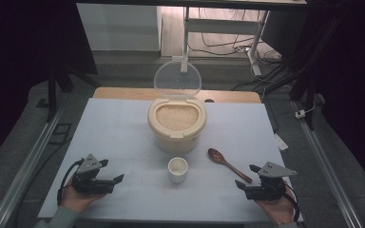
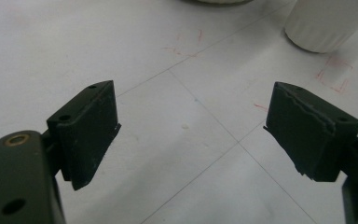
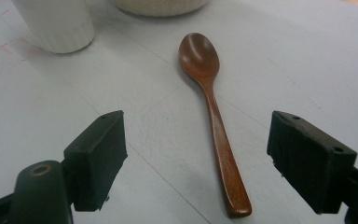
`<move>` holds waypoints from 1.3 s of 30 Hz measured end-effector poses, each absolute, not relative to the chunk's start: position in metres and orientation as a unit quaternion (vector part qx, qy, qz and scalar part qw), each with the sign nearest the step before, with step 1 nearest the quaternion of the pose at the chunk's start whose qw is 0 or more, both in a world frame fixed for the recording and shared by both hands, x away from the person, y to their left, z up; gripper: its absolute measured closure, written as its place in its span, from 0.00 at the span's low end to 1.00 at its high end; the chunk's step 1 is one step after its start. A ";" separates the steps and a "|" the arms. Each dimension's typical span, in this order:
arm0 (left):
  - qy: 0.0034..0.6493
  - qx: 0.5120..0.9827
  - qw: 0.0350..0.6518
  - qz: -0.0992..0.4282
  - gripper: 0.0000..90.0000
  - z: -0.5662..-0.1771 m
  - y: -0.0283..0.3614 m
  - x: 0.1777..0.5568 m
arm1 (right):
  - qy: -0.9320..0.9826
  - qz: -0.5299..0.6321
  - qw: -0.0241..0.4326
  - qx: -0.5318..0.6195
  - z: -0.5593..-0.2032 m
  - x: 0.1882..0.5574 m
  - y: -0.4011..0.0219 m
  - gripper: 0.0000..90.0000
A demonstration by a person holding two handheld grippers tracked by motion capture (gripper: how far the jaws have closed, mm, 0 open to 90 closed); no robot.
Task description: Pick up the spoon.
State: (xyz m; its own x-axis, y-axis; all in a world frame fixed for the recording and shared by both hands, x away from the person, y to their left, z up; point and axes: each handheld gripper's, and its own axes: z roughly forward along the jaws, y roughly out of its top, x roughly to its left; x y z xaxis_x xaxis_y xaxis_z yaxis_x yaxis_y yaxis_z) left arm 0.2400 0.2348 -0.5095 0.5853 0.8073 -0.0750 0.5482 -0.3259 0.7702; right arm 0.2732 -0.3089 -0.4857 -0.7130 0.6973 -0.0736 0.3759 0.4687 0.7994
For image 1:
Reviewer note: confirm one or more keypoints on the white tag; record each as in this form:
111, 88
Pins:
280, 142

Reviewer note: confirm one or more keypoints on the white table mat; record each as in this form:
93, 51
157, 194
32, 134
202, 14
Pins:
117, 133

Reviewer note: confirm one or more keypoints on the beige rice container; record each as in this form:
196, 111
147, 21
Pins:
176, 142

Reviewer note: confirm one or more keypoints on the small white box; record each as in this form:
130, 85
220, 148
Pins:
300, 113

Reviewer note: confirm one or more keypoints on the black tripod stand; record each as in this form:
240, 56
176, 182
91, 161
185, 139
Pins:
51, 91

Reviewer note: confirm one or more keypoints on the white rice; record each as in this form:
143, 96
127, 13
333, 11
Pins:
177, 117

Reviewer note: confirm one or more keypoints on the white cup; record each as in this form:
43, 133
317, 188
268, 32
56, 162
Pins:
177, 175

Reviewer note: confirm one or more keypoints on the clear container lid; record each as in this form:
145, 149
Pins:
177, 77

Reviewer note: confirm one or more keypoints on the person's right hand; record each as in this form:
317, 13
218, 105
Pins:
282, 210

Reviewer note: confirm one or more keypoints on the white desk frame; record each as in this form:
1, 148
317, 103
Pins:
221, 26

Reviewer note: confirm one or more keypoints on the person's left hand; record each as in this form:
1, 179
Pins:
76, 201

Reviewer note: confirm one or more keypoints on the white cabinet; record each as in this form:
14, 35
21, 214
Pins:
119, 27

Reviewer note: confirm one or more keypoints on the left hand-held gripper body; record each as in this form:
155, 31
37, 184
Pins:
88, 185

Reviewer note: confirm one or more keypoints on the dark monitor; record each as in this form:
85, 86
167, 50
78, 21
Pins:
282, 31

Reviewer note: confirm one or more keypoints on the brown wooden spoon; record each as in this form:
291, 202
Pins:
215, 155

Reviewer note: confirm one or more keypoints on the aluminium rail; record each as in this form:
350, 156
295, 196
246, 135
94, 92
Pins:
326, 171
28, 164

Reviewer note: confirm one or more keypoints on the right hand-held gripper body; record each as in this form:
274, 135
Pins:
267, 190

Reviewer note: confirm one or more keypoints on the black metal stand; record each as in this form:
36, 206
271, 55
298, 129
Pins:
310, 91

